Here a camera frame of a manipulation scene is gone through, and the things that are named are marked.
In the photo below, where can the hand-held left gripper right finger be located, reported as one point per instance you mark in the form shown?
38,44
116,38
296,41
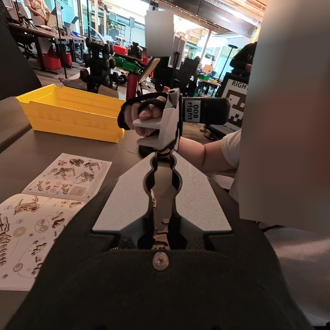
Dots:
201,203

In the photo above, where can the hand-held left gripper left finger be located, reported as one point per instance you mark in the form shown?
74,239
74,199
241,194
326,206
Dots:
121,203

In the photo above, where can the small wooden model part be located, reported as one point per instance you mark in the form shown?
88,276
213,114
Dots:
154,199

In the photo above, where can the person's right forearm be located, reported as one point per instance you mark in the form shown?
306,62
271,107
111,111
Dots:
203,154

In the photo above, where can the person's right hand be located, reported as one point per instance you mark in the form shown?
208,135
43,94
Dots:
147,113

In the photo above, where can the black and white marker sign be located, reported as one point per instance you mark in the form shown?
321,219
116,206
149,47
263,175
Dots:
233,103

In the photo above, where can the black office chair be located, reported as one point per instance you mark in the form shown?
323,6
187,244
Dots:
188,74

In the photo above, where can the assembly instruction booklet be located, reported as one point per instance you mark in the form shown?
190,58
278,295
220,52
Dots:
72,178

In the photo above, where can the black floor lamp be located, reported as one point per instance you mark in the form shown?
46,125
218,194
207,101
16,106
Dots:
233,47

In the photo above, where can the white sign on stand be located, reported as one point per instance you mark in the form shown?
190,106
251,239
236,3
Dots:
179,47

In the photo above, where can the light wooden tilted board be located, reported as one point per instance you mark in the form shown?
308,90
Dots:
149,71

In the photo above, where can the red bottle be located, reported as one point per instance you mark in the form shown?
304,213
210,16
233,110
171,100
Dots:
132,85

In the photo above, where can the green storage bins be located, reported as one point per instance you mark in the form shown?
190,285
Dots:
123,63

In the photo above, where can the yellow plastic bin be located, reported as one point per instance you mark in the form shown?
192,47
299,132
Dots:
64,113

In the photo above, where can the red storage bin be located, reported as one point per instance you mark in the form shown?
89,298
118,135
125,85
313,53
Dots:
52,61
120,49
68,59

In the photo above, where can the black dumbbell rack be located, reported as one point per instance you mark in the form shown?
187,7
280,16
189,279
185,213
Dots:
99,64

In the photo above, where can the black frame workbench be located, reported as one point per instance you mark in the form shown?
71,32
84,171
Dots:
38,27

